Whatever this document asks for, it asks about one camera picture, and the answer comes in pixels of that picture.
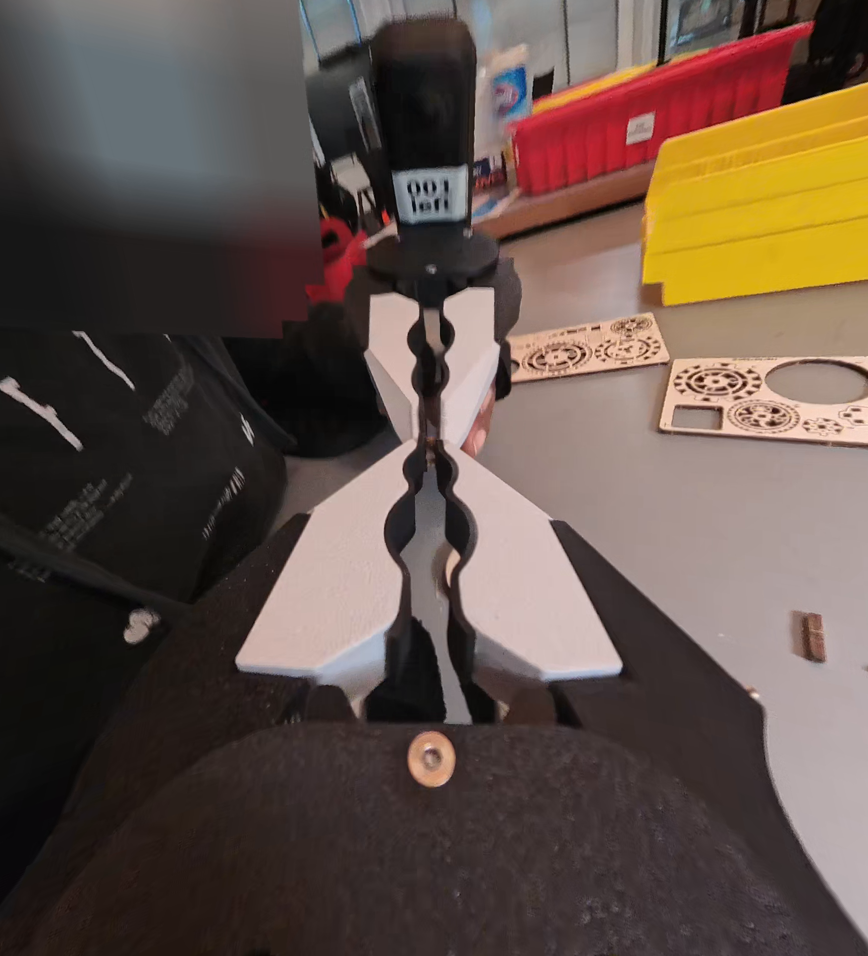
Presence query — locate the small wooden puzzle sheet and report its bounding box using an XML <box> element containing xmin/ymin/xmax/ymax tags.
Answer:
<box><xmin>504</xmin><ymin>313</ymin><xmax>672</xmax><ymax>385</ymax></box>

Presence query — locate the yellow plastic bin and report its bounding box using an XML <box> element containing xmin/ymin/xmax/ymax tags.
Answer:
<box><xmin>531</xmin><ymin>61</ymin><xmax>660</xmax><ymax>115</ymax></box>

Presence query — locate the red object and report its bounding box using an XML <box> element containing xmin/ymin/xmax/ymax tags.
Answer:
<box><xmin>306</xmin><ymin>215</ymin><xmax>372</xmax><ymax>304</ymax></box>

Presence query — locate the stack of yellow plastic bins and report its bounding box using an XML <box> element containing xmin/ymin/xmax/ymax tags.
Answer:
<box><xmin>641</xmin><ymin>71</ymin><xmax>868</xmax><ymax>308</ymax></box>

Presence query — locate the black office chair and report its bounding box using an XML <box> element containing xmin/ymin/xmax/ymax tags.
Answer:
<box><xmin>780</xmin><ymin>0</ymin><xmax>868</xmax><ymax>106</ymax></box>

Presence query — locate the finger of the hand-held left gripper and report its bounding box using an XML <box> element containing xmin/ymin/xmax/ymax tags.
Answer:
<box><xmin>364</xmin><ymin>291</ymin><xmax>435</xmax><ymax>443</ymax></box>
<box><xmin>428</xmin><ymin>287</ymin><xmax>507</xmax><ymax>449</ymax></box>

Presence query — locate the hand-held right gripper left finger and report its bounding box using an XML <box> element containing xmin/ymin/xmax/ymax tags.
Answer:
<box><xmin>235</xmin><ymin>438</ymin><xmax>435</xmax><ymax>720</ymax></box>

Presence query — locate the black mesh chair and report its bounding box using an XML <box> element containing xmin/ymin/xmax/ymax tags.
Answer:
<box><xmin>223</xmin><ymin>299</ymin><xmax>407</xmax><ymax>459</ymax></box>

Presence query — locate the person's left hand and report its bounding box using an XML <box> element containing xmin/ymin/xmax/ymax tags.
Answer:
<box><xmin>461</xmin><ymin>386</ymin><xmax>498</xmax><ymax>458</ymax></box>

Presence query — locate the red plastic bin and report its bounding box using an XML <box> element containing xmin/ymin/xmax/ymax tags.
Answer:
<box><xmin>512</xmin><ymin>22</ymin><xmax>816</xmax><ymax>197</ymax></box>

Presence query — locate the large wooden puzzle sheet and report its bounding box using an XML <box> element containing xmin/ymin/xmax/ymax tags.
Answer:
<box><xmin>657</xmin><ymin>356</ymin><xmax>868</xmax><ymax>451</ymax></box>

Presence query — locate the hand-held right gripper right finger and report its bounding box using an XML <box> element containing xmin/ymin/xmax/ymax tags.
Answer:
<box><xmin>433</xmin><ymin>440</ymin><xmax>625</xmax><ymax>721</ymax></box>

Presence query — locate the black printed bag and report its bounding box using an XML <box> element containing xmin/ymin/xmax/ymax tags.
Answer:
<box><xmin>0</xmin><ymin>327</ymin><xmax>290</xmax><ymax>604</ymax></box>

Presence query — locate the blue white packet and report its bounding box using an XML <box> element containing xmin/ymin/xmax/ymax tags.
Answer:
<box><xmin>477</xmin><ymin>43</ymin><xmax>534</xmax><ymax>219</ymax></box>

